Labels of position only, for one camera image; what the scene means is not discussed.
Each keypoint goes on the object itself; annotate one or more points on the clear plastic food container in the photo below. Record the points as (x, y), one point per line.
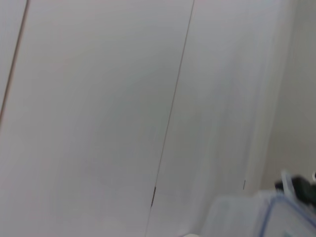
(247, 217)

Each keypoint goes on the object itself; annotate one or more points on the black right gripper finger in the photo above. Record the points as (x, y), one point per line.
(302, 188)

